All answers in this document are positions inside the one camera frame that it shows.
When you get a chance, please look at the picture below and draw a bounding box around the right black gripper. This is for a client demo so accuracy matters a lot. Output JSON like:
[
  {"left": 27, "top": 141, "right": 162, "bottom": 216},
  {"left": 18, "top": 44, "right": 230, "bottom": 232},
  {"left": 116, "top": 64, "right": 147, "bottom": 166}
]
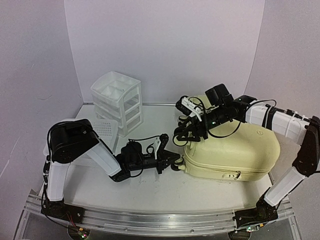
[{"left": 177, "top": 105, "right": 229, "bottom": 143}]

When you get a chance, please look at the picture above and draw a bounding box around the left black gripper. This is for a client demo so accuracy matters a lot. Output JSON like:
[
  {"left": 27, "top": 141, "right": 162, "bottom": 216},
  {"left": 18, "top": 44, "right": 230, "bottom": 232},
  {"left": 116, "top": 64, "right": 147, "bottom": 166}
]
[{"left": 128, "top": 150, "right": 180, "bottom": 174}]

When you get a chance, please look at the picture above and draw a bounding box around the pale yellow hard suitcase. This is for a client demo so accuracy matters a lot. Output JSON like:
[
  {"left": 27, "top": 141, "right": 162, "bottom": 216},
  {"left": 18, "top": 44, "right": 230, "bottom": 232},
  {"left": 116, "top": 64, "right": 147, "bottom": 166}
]
[{"left": 172, "top": 94, "right": 281, "bottom": 182}]

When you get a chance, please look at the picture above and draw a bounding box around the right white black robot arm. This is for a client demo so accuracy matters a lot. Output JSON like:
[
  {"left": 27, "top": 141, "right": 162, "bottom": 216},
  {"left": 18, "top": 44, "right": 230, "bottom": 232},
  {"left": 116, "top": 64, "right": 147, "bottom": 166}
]
[{"left": 173, "top": 84, "right": 320, "bottom": 232}]

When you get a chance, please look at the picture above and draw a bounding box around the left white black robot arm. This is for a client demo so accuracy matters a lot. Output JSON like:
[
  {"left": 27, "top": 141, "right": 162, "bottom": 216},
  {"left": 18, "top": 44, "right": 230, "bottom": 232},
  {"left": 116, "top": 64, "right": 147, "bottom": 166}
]
[{"left": 41, "top": 118, "right": 182, "bottom": 223}]

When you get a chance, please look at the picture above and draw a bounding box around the white perforated plastic basket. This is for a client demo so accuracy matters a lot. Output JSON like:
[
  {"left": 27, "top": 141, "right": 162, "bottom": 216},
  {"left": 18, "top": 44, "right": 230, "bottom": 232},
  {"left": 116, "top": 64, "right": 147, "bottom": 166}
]
[{"left": 43, "top": 118, "right": 118, "bottom": 164}]

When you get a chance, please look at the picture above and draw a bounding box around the white plastic drawer organizer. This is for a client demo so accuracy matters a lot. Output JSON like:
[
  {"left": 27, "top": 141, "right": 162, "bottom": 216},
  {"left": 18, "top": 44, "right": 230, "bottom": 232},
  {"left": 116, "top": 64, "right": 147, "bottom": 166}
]
[{"left": 90, "top": 71, "right": 144, "bottom": 137}]

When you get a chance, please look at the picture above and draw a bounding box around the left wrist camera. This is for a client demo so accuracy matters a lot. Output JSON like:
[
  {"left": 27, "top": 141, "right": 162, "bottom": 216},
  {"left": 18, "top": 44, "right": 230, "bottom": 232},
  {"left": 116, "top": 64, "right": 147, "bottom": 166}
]
[{"left": 151, "top": 133, "right": 169, "bottom": 160}]

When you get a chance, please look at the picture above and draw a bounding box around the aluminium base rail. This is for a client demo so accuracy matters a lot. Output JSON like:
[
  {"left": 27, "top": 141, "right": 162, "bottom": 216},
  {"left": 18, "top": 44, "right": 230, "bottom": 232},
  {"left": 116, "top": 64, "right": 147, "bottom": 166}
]
[{"left": 15, "top": 190, "right": 301, "bottom": 240}]

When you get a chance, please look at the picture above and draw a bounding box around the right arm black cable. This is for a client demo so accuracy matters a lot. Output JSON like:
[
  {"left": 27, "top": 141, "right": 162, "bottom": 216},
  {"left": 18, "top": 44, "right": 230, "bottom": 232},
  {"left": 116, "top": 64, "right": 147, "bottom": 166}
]
[{"left": 184, "top": 96, "right": 278, "bottom": 138}]

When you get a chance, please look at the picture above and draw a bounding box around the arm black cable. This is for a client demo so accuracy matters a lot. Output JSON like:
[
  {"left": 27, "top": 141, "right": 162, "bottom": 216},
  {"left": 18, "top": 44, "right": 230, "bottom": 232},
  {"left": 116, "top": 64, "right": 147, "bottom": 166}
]
[
  {"left": 184, "top": 96, "right": 278, "bottom": 138},
  {"left": 41, "top": 134, "right": 163, "bottom": 227}
]

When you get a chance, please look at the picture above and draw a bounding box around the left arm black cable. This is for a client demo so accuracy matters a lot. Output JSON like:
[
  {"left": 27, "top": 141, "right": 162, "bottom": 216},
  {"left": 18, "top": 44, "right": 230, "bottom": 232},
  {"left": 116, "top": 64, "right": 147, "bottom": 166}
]
[{"left": 41, "top": 134, "right": 163, "bottom": 227}]

